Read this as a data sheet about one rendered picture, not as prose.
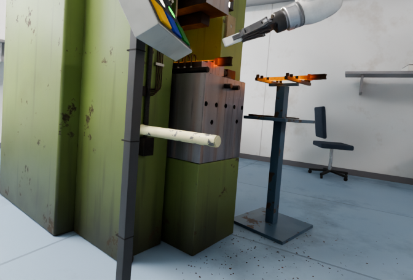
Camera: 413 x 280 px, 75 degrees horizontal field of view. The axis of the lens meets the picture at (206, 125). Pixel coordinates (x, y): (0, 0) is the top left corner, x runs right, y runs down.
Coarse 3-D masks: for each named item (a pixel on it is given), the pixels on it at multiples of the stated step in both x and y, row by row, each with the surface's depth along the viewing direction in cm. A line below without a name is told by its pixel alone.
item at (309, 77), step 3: (309, 75) 161; (312, 75) 161; (315, 75) 159; (318, 75) 159; (321, 75) 158; (324, 75) 156; (264, 78) 186; (270, 78) 182; (273, 78) 180; (276, 78) 179; (279, 78) 177; (282, 78) 176; (300, 78) 166; (303, 78) 165; (306, 78) 164; (309, 78) 162; (312, 78) 161; (315, 78) 159; (318, 78) 158; (321, 78) 157; (324, 78) 155
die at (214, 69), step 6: (174, 66) 147; (180, 66) 144; (186, 66) 142; (192, 66) 139; (198, 66) 137; (210, 66) 141; (216, 66) 145; (222, 66) 150; (210, 72) 141; (216, 72) 146; (222, 72) 150
